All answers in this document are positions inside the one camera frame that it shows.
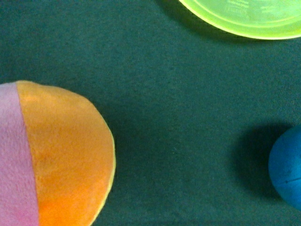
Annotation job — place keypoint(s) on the yellow plastic plate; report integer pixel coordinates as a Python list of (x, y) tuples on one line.
[(257, 19)]

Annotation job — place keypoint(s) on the black tablecloth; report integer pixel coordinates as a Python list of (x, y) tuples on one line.
[(194, 110)]

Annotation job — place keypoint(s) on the orange pink plush ball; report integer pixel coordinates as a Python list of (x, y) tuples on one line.
[(57, 157)]

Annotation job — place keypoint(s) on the dark blue ball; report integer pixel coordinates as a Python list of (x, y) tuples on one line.
[(285, 166)]

